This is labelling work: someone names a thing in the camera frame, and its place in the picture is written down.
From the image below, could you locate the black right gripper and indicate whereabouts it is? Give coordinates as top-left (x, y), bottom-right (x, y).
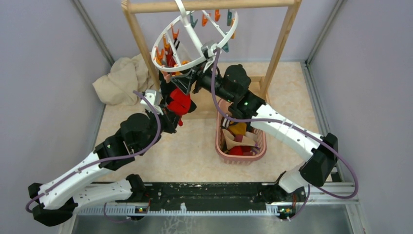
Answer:
top-left (169, 56), bottom-right (235, 104)

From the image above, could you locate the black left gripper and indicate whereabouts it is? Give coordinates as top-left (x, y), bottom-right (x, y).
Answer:
top-left (138, 103), bottom-right (183, 154)

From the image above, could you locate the plain red sock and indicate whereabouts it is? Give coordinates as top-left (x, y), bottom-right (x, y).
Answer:
top-left (167, 88), bottom-right (191, 126)

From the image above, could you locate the mustard yellow sock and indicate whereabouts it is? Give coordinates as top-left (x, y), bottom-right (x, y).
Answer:
top-left (227, 122), bottom-right (247, 136)

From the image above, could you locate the pink plastic laundry basket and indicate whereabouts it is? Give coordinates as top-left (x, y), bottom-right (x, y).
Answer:
top-left (215, 113), bottom-right (267, 165)

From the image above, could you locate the beige maroon striped sock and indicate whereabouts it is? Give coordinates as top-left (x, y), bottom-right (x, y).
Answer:
top-left (222, 129), bottom-right (256, 150)

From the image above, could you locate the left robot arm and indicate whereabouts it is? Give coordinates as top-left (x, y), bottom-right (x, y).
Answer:
top-left (28, 108), bottom-right (182, 227)

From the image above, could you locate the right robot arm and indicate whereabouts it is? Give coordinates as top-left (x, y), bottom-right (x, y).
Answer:
top-left (170, 64), bottom-right (338, 201)

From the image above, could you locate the white round clip hanger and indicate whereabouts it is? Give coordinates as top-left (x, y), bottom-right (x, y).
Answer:
top-left (150, 0), bottom-right (239, 73)

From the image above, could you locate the orange plastic clip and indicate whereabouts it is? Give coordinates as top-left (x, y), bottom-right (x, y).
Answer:
top-left (172, 60), bottom-right (189, 76)

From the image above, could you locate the red snowflake sock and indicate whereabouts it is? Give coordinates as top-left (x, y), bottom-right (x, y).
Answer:
top-left (166, 52), bottom-right (176, 68)

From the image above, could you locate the black sock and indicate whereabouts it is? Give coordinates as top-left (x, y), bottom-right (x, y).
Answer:
top-left (159, 71), bottom-right (176, 104)

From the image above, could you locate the teal plastic clip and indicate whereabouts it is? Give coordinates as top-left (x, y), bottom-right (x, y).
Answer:
top-left (221, 42), bottom-right (229, 53)

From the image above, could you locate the beige crumpled cloth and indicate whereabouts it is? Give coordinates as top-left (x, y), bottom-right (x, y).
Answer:
top-left (93, 54), bottom-right (154, 106)

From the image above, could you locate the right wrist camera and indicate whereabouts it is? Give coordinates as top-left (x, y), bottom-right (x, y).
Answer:
top-left (200, 41), bottom-right (219, 63)

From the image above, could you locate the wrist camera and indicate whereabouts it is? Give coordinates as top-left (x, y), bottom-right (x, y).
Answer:
top-left (200, 41), bottom-right (219, 63)
top-left (140, 89), bottom-right (164, 115)

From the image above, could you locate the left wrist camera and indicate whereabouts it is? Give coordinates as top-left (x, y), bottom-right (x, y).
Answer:
top-left (140, 89), bottom-right (164, 115)

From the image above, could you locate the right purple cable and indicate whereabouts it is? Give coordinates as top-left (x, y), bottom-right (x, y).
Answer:
top-left (210, 47), bottom-right (359, 200)

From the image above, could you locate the purple cable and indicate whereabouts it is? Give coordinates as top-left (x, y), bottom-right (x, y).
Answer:
top-left (25, 90), bottom-right (162, 223)
top-left (210, 47), bottom-right (359, 200)

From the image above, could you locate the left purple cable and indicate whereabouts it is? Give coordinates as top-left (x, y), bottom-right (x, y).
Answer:
top-left (25, 90), bottom-right (162, 223)

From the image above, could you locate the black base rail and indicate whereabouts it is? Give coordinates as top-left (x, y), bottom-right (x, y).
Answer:
top-left (103, 181), bottom-right (304, 217)

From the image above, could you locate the wooden drying rack frame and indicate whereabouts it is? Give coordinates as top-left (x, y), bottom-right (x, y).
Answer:
top-left (121, 0), bottom-right (303, 121)

